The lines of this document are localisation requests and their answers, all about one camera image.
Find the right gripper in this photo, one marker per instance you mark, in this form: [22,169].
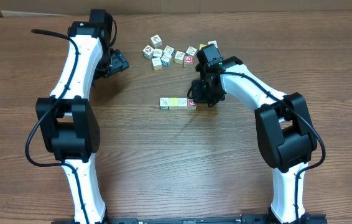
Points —
[201,98]

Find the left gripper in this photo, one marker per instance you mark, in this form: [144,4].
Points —
[119,61]

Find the red letter wooden block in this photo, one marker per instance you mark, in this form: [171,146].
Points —
[191,105]

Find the white wooden block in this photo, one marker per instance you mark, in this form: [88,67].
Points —
[182,103]

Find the letter L wooden block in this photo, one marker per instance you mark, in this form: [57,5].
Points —
[173,103]

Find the green sided wooden block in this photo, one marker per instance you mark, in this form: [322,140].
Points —
[164,103]

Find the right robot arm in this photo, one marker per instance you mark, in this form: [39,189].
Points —
[285,135]

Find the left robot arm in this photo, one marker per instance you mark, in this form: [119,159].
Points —
[66,119]

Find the soccer ball wooden block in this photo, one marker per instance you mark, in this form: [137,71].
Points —
[148,52]

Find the red face wooden block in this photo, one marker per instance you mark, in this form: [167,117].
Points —
[187,61]

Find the ice cream wooden block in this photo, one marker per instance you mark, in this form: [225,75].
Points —
[158,53]

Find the white tilted picture block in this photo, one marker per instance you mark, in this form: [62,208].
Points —
[191,51]

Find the top red picture block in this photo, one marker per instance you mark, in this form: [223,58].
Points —
[156,41]

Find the yellow top wooden block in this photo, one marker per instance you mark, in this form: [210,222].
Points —
[202,46]

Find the far right white block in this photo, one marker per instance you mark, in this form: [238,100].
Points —
[213,42]

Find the sailboat blue wooden block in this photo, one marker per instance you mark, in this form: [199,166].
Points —
[166,59]

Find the blue sided picture block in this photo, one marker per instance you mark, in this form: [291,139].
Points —
[169,50]

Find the cardboard panel at back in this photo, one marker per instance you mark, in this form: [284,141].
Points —
[83,7]

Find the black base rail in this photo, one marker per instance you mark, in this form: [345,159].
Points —
[243,219]

